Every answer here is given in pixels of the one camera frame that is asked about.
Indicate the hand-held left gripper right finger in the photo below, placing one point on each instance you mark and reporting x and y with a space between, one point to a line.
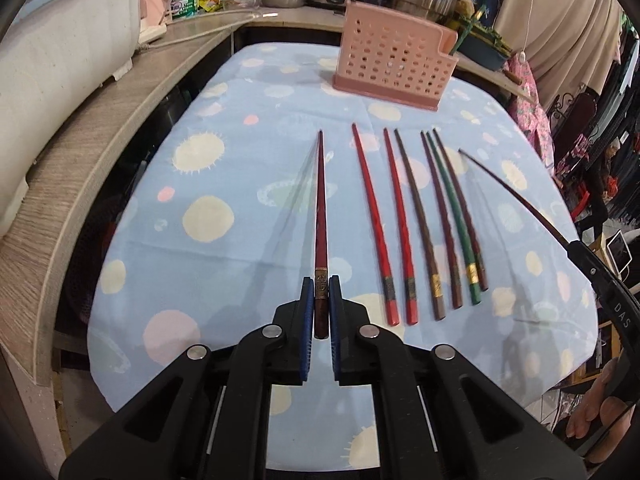
336 332

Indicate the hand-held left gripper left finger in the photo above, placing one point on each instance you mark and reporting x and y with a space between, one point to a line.
305 332

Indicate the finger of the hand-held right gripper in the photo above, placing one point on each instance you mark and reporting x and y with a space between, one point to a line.
587 260

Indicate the dark thin chopstick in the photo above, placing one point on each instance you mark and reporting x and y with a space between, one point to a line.
520 192

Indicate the dark red gold-band chopstick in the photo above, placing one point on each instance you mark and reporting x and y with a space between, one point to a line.
320 210

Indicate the brown gold-band chopstick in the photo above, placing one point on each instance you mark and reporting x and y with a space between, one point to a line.
420 220

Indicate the green chopstick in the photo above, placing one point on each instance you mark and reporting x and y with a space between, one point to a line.
452 215

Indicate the maroon chopstick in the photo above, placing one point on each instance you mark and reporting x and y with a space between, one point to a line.
440 210

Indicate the pink perforated utensil basket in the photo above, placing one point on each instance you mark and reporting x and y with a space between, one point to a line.
390 55

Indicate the person's right hand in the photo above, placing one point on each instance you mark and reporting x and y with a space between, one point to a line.
582 420

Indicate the row of hanging clothes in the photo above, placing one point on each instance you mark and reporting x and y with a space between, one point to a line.
615 135

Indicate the pink floral garment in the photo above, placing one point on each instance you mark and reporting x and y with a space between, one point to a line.
530 110

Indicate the blue dotted tablecloth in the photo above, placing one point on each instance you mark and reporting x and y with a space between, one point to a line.
225 160

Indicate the blue plastic basin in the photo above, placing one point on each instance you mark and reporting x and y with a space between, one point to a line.
482 57

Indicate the beige curtain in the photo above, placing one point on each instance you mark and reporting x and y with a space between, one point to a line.
560 20

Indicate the brown fibrous lump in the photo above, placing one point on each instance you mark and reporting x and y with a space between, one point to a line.
465 7

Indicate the wood grain counter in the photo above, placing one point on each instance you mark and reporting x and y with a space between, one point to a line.
100 125

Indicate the white power strip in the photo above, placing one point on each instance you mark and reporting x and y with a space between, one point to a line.
155 34

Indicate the glass food container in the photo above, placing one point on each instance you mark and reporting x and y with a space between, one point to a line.
242 2

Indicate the white plastic tub blue rim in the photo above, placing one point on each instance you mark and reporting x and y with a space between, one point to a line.
60 60

